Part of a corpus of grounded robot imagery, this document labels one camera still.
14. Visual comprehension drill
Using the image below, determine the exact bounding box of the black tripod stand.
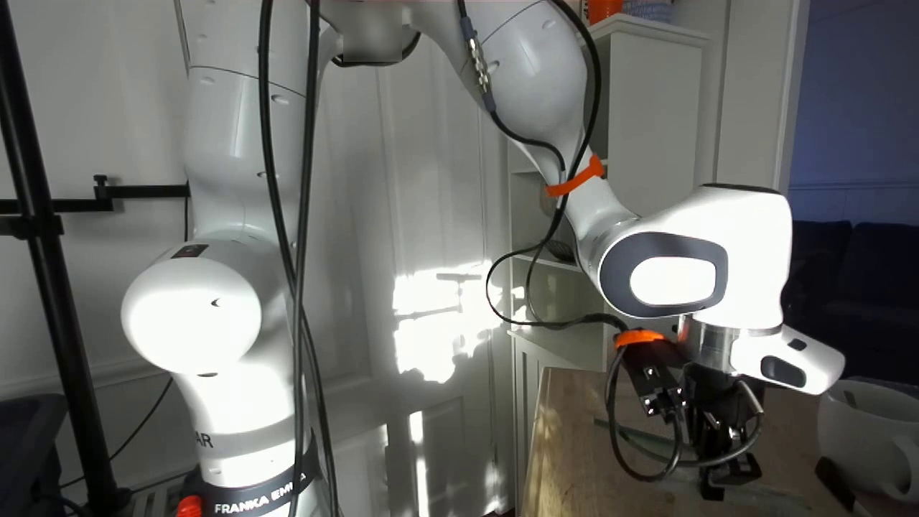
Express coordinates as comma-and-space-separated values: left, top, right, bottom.
0, 0, 191, 517

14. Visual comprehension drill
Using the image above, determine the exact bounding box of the white ceramic mug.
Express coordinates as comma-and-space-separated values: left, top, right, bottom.
812, 377, 919, 505

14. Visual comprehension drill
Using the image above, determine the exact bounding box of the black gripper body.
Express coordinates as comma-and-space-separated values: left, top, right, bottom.
679, 364, 770, 453

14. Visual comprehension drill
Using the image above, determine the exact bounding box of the black camera cable loop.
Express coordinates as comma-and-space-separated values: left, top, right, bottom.
602, 358, 770, 486

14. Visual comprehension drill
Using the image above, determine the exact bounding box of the black base cable bundle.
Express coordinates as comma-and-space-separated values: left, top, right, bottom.
256, 0, 339, 517

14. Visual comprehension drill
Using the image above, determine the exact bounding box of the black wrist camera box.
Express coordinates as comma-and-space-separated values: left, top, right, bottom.
626, 342, 689, 419

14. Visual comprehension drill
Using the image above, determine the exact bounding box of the white door frame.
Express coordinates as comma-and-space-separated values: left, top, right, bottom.
710, 0, 812, 196

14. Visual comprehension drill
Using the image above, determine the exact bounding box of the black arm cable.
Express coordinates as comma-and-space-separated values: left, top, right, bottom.
454, 0, 623, 334

